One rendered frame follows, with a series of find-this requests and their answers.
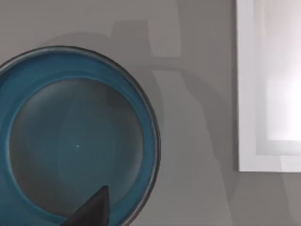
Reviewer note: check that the white sink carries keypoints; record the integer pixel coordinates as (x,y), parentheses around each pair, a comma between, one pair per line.
(268,94)

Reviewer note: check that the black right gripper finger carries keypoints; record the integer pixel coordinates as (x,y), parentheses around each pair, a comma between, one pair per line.
(94,209)

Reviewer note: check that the blue plate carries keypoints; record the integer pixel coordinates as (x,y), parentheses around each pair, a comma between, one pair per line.
(75,131)

